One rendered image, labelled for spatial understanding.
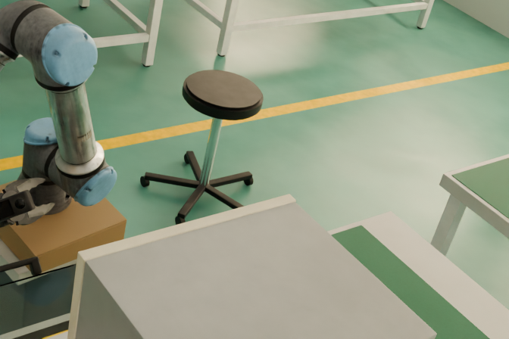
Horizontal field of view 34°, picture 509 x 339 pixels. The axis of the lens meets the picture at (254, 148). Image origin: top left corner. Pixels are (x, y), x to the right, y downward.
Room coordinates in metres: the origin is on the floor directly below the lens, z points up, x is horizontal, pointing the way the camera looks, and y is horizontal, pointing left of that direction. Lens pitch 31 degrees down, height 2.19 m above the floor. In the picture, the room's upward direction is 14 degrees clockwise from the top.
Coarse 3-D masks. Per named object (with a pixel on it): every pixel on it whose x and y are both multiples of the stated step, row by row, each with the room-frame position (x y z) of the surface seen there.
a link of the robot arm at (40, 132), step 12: (36, 120) 1.76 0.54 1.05; (48, 120) 1.77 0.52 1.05; (36, 132) 1.70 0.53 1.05; (48, 132) 1.71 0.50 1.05; (24, 144) 1.71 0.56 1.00; (36, 144) 1.68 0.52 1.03; (48, 144) 1.68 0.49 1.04; (24, 156) 1.71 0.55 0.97; (36, 156) 1.68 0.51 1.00; (48, 156) 1.67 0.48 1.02; (24, 168) 1.71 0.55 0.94; (36, 168) 1.69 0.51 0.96; (48, 180) 1.70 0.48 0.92
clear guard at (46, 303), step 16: (48, 272) 1.22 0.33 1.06; (64, 272) 1.23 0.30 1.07; (0, 288) 1.15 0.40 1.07; (16, 288) 1.16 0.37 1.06; (32, 288) 1.17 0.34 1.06; (48, 288) 1.18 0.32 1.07; (64, 288) 1.19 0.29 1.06; (0, 304) 1.11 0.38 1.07; (16, 304) 1.12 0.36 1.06; (32, 304) 1.13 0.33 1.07; (48, 304) 1.14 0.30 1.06; (64, 304) 1.15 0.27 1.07; (0, 320) 1.07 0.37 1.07; (16, 320) 1.08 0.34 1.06; (32, 320) 1.09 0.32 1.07; (48, 320) 1.10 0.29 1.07; (64, 320) 1.11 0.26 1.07; (0, 336) 1.03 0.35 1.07; (16, 336) 1.04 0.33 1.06; (32, 336) 1.05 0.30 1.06
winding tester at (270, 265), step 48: (144, 240) 1.07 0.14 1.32; (192, 240) 1.10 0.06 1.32; (240, 240) 1.14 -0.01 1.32; (288, 240) 1.17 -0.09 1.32; (96, 288) 0.96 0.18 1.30; (144, 288) 0.96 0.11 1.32; (192, 288) 0.99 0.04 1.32; (240, 288) 1.01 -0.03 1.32; (288, 288) 1.04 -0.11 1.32; (336, 288) 1.07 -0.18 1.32; (384, 288) 1.10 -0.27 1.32; (96, 336) 0.95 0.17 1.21; (144, 336) 0.87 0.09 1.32; (192, 336) 0.89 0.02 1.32; (240, 336) 0.91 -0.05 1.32; (288, 336) 0.94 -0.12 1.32; (336, 336) 0.96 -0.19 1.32; (384, 336) 0.99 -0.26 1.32; (432, 336) 1.02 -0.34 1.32
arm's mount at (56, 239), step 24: (0, 192) 1.73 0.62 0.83; (48, 216) 1.68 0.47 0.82; (72, 216) 1.71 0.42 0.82; (96, 216) 1.73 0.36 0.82; (120, 216) 1.75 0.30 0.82; (24, 240) 1.58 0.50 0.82; (48, 240) 1.60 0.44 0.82; (72, 240) 1.62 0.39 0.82; (96, 240) 1.68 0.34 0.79; (48, 264) 1.57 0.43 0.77
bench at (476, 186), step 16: (496, 160) 2.69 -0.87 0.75; (448, 176) 2.50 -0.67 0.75; (464, 176) 2.52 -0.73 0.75; (480, 176) 2.55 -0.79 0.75; (496, 176) 2.57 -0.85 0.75; (464, 192) 2.44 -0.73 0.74; (480, 192) 2.44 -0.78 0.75; (496, 192) 2.47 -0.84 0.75; (448, 208) 2.50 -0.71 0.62; (464, 208) 2.50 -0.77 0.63; (480, 208) 2.38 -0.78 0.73; (496, 208) 2.37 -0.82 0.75; (448, 224) 2.48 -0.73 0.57; (496, 224) 2.33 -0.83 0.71; (432, 240) 2.51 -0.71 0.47; (448, 240) 2.49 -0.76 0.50
